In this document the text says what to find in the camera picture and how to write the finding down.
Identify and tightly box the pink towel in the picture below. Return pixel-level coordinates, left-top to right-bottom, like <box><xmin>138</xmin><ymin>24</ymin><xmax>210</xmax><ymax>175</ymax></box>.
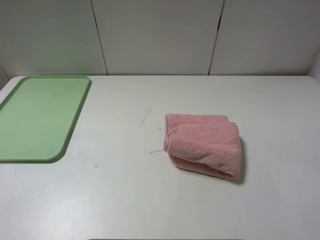
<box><xmin>162</xmin><ymin>113</ymin><xmax>242</xmax><ymax>180</ymax></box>

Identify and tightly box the green plastic tray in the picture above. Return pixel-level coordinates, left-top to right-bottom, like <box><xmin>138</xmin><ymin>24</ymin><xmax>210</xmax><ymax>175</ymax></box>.
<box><xmin>0</xmin><ymin>75</ymin><xmax>92</xmax><ymax>163</ymax></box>

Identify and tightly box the white thread on table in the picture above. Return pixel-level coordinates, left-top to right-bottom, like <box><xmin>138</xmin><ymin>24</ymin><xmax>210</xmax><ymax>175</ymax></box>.
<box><xmin>139</xmin><ymin>108</ymin><xmax>152</xmax><ymax>127</ymax></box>

